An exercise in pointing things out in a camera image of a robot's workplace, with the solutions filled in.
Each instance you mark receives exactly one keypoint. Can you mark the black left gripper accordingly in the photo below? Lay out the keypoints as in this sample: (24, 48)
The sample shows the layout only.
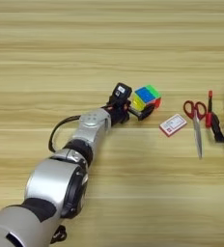
(120, 112)

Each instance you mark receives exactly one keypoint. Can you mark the multicoloured puzzle cube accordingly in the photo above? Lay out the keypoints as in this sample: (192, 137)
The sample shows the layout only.
(146, 96)

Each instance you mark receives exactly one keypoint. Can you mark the small red white card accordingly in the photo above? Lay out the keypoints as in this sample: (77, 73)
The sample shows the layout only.
(173, 124)

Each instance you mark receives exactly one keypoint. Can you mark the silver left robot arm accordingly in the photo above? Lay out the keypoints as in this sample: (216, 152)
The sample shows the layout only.
(52, 186)

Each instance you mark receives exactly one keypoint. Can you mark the red marker pen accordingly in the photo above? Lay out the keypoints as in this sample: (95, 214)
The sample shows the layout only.
(209, 117)

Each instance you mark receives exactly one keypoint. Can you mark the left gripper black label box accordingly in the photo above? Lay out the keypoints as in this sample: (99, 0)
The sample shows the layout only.
(122, 91)

